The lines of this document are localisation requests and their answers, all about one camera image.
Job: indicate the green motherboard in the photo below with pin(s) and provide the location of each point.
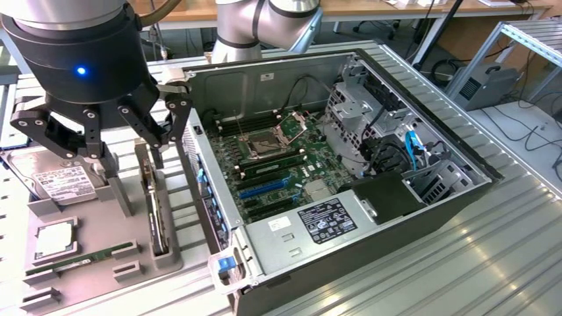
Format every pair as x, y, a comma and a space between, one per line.
307, 158

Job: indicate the silver power supply unit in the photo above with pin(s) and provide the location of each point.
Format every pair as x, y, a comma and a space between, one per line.
285, 243

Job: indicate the silver hard disk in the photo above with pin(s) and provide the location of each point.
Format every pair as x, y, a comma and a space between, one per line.
56, 184

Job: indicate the short black expansion slot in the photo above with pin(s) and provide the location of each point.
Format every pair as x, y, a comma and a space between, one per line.
251, 203

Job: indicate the grey floor cabinet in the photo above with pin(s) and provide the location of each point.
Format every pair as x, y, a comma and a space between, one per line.
495, 82

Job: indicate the wooden desk white frame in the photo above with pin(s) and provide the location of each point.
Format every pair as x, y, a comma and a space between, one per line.
409, 10
198, 13

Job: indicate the thin metal locking lever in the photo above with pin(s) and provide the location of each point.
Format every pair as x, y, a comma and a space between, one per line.
240, 126

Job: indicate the blue case latch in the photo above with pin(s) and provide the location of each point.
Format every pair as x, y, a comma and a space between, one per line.
224, 265

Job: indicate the silver chipset heatsink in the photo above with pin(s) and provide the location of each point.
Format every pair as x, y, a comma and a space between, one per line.
318, 191

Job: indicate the grey parts rack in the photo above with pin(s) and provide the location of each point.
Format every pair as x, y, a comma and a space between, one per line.
96, 230

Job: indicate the black slanted pole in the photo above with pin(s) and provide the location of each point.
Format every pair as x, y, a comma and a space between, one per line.
439, 33

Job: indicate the aluminium frame table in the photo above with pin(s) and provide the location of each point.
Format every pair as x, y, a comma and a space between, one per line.
533, 34

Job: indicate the open metal socket cover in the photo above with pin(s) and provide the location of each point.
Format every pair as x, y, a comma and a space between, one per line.
298, 114

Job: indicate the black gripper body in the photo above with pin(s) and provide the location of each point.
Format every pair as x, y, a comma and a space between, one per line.
79, 59

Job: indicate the silver disk bay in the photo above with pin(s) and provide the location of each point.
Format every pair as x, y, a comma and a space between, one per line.
439, 184

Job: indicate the black RAM slot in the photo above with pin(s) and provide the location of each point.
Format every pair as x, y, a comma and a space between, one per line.
273, 162
230, 125
230, 121
230, 133
230, 129
273, 158

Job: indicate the CPU socket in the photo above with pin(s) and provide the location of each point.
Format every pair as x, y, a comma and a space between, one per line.
263, 145

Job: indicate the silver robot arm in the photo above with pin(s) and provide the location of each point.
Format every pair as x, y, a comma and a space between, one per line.
246, 33

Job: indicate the silver CPU chip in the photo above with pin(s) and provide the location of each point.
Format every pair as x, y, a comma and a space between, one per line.
55, 242

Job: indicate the blue expansion slot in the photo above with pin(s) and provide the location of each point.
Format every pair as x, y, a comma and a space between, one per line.
263, 190

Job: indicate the graphics card with black cooler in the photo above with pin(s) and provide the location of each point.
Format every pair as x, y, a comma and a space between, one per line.
158, 217

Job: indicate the black office chair base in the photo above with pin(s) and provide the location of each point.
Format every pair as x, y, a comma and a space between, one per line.
391, 24

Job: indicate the silver drive cage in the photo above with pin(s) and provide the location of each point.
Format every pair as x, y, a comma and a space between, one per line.
351, 105

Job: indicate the green RAM stick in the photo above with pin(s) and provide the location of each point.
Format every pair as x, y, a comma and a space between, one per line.
270, 168
74, 263

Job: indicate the black plastic shroud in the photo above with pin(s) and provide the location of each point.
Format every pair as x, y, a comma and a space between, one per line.
386, 197

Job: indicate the open black PC case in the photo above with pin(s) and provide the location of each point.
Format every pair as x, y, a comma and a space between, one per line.
439, 230

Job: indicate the long black expansion slot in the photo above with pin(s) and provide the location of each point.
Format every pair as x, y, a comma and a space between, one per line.
267, 206
273, 212
259, 182

